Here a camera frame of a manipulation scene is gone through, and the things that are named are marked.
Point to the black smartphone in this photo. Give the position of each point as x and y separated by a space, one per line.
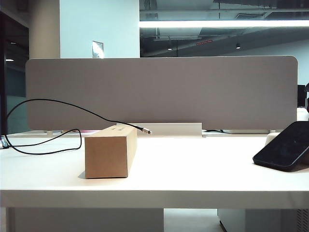
282 147

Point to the grey fabric desk divider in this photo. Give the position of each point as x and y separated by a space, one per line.
169 91

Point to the brown cardboard box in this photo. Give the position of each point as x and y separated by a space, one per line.
106 157

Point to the red ceiling sign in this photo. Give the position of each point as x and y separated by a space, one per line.
204 42

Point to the black ceiling spotlight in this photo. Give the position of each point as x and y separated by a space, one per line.
238 46

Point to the white rounded appliance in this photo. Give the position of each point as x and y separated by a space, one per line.
303 114

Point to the dark office equipment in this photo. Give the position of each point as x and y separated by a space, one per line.
303 96

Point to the paper wall notice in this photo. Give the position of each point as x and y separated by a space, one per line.
97 49

